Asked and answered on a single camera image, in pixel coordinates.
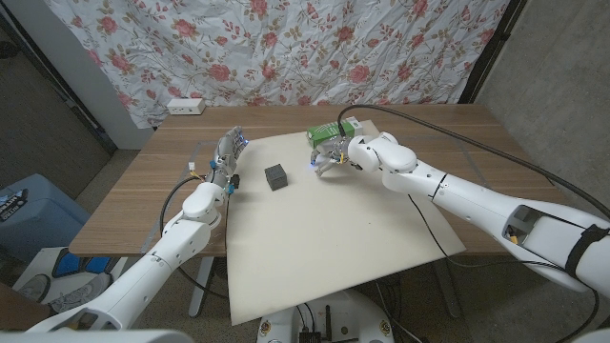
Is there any white blue floor platform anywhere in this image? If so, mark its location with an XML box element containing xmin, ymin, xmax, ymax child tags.
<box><xmin>11</xmin><ymin>246</ymin><xmax>130</xmax><ymax>315</ymax></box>

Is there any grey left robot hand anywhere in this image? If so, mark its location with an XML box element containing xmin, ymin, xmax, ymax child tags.
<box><xmin>208</xmin><ymin>126</ymin><xmax>251</xmax><ymax>188</ymax></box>

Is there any dark grey embossed cube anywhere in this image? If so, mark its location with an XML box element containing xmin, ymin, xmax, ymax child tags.
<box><xmin>264</xmin><ymin>163</ymin><xmax>289</xmax><ymax>192</ymax></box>

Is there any grey sneaker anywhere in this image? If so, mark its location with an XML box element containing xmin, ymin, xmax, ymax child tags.
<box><xmin>47</xmin><ymin>272</ymin><xmax>113</xmax><ymax>313</ymax></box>
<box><xmin>16</xmin><ymin>273</ymin><xmax>51</xmax><ymax>304</ymax></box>

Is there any green straw package box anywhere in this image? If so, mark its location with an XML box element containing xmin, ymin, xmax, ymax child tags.
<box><xmin>306</xmin><ymin>117</ymin><xmax>364</xmax><ymax>150</ymax></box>

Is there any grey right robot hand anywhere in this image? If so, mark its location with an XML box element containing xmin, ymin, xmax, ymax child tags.
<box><xmin>309</xmin><ymin>135</ymin><xmax>356</xmax><ymax>178</ymax></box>

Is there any white power strip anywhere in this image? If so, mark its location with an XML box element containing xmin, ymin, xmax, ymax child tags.
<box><xmin>166</xmin><ymin>97</ymin><xmax>207</xmax><ymax>116</ymax></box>

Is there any black backdrop stand pole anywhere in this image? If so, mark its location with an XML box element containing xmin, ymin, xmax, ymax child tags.
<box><xmin>457</xmin><ymin>0</ymin><xmax>529</xmax><ymax>105</ymax></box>

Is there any white robot torso edge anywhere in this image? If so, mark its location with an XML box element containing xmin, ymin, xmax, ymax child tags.
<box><xmin>0</xmin><ymin>328</ymin><xmax>194</xmax><ymax>343</ymax></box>

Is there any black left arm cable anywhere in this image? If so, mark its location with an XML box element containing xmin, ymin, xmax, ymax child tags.
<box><xmin>159</xmin><ymin>174</ymin><xmax>231</xmax><ymax>300</ymax></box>

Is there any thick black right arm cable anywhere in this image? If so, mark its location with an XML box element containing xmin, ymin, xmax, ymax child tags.
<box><xmin>336</xmin><ymin>104</ymin><xmax>610</xmax><ymax>220</ymax></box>

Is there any cream foam board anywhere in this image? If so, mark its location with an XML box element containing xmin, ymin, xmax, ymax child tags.
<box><xmin>224</xmin><ymin>118</ymin><xmax>467</xmax><ymax>327</ymax></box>

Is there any floral backdrop cloth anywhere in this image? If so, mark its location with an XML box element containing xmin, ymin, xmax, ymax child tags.
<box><xmin>42</xmin><ymin>0</ymin><xmax>511</xmax><ymax>130</ymax></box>

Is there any blue plastic bin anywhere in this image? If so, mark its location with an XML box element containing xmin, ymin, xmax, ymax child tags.
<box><xmin>0</xmin><ymin>173</ymin><xmax>92</xmax><ymax>266</ymax></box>

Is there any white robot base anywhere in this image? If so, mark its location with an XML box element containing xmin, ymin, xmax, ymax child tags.
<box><xmin>256</xmin><ymin>289</ymin><xmax>395</xmax><ymax>343</ymax></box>

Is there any brown person leg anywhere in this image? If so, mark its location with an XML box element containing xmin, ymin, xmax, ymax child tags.
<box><xmin>0</xmin><ymin>282</ymin><xmax>51</xmax><ymax>331</ymax></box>

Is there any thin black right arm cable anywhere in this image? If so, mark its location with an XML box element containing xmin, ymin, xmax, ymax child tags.
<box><xmin>407</xmin><ymin>192</ymin><xmax>601</xmax><ymax>343</ymax></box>

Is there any grey metal table leg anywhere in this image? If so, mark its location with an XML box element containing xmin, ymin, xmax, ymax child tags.
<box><xmin>431</xmin><ymin>259</ymin><xmax>463</xmax><ymax>319</ymax></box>
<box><xmin>189</xmin><ymin>256</ymin><xmax>215</xmax><ymax>319</ymax></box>

